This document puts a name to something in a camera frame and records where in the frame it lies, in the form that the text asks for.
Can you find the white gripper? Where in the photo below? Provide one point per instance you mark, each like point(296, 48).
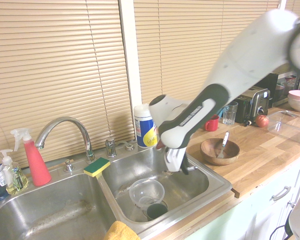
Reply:
point(175, 157)

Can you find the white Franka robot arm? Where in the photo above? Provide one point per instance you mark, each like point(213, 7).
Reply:
point(240, 62)

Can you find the stainless steel double sink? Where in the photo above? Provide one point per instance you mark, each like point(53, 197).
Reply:
point(140, 165)

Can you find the wooden bowl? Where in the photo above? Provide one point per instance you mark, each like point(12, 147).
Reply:
point(210, 152)

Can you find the clear plastic bowl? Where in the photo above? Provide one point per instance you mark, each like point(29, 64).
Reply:
point(146, 190)

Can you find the red mug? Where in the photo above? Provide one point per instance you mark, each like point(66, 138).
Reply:
point(212, 123)

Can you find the dark green cup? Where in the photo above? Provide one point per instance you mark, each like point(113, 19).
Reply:
point(156, 211)

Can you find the disinfecting wipes canister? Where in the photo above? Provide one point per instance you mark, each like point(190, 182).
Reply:
point(143, 130)

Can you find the clear drinking glass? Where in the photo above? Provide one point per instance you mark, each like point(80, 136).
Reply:
point(230, 115)

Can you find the yellow green sponge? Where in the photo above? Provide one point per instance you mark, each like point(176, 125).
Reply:
point(96, 168)

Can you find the red apple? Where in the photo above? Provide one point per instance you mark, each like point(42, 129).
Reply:
point(262, 121)

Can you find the yellow cloth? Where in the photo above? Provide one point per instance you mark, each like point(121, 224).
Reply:
point(120, 231)

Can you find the pale green base cabinet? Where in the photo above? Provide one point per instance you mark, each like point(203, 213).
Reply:
point(265, 212)

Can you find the black silver toaster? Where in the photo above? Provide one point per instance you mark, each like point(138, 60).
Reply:
point(255, 105)

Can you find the chrome gooseneck faucet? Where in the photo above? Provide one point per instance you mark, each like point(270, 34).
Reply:
point(87, 140)

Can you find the clear plastic container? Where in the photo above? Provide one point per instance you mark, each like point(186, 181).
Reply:
point(290, 127)

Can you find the chrome soap dispenser knob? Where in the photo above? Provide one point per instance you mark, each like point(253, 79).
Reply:
point(68, 167)

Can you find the black microwave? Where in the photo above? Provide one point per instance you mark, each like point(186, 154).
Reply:
point(272, 85)

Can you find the wide beige window blinds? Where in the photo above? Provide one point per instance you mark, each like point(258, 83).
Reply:
point(177, 45)
point(52, 75)

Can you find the red spray bottle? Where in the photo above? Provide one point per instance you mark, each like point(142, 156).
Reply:
point(37, 165)

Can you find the yellow hand soap pump bottle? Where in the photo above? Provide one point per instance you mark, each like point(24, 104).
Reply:
point(16, 181)

